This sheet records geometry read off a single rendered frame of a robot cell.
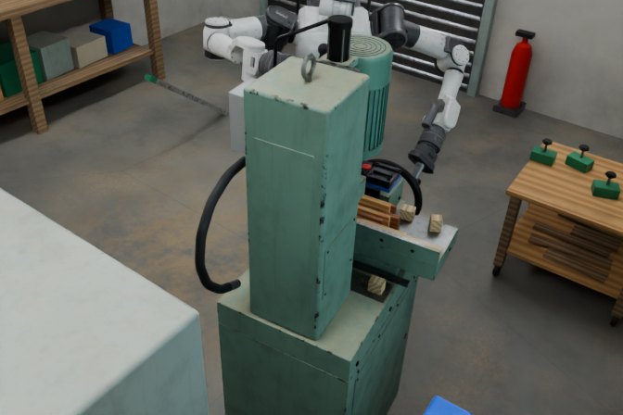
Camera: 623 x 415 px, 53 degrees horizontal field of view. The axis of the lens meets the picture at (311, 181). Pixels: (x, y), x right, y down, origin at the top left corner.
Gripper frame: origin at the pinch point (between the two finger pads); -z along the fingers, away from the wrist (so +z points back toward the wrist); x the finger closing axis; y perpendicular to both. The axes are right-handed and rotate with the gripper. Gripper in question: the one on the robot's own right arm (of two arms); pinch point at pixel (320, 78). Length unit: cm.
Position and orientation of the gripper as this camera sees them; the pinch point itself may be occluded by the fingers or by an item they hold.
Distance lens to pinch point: 185.4
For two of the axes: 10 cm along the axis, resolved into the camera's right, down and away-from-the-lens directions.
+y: -2.7, 9.6, 1.3
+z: -8.8, -2.9, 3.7
